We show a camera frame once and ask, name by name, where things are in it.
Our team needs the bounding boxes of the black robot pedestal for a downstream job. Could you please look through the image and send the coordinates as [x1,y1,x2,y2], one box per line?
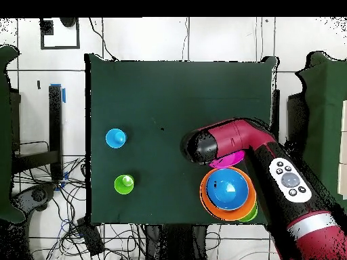
[144,224,208,260]

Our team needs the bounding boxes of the black upright bar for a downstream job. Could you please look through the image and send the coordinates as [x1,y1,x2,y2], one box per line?
[270,88,281,132]

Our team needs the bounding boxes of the green covered side table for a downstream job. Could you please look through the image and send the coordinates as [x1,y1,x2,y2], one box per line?
[293,51,347,212]
[0,44,26,224]

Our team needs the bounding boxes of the black L-shaped frame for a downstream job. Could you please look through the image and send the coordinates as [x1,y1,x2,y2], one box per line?
[12,85,64,181]

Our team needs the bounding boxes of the black power strip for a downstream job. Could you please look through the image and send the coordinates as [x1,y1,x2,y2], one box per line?
[76,216,106,257]

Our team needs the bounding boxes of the large pink bowl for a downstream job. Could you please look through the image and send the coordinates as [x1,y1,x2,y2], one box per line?
[208,150,247,169]

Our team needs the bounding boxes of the green cup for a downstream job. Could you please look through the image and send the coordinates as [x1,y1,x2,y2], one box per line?
[114,174,135,196]

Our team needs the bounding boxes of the small green bowl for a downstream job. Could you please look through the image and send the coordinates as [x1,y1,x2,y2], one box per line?
[239,201,259,223]

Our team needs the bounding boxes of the dark round object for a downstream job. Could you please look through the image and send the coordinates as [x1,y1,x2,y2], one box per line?
[58,17,77,28]

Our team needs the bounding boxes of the light blue cup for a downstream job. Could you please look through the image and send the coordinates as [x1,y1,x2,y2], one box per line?
[104,127,128,150]

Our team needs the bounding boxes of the black stand base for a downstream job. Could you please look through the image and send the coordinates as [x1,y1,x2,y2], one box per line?
[13,182,58,213]

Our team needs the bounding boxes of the floor cable tangle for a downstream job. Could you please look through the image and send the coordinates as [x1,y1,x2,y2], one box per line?
[13,156,147,260]

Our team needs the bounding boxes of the white boxes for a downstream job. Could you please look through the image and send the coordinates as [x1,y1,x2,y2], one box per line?
[337,100,347,201]

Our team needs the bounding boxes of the large orange bowl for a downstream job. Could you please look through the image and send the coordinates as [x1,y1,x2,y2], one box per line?
[199,165,258,222]

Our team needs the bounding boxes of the dark green tablecloth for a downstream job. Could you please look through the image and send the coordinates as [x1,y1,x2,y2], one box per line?
[84,53,279,227]

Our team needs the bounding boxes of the light blue bowl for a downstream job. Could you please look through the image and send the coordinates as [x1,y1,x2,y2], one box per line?
[205,168,250,211]

